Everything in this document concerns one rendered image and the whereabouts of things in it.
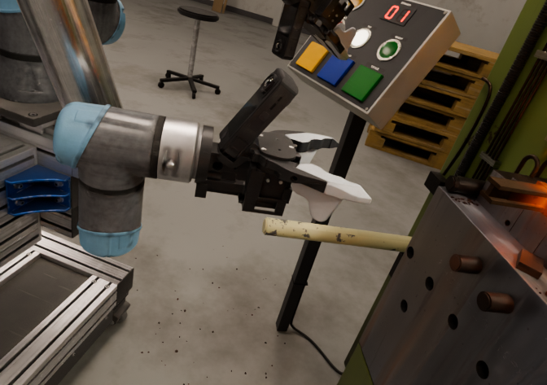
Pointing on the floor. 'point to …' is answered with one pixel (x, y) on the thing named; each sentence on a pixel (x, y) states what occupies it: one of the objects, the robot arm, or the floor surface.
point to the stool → (192, 50)
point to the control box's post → (353, 129)
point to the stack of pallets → (437, 107)
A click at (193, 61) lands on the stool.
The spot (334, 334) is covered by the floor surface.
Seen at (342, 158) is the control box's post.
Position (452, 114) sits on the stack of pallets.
